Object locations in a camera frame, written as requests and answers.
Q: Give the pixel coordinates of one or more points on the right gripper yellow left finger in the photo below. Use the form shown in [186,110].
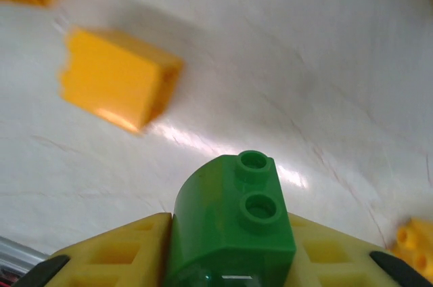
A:
[111,260]

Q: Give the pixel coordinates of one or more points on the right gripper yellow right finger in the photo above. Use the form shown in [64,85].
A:
[338,260]

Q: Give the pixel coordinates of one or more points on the green curved lego brick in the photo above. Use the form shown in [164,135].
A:
[220,233]

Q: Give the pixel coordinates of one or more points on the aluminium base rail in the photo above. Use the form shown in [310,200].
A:
[13,249]

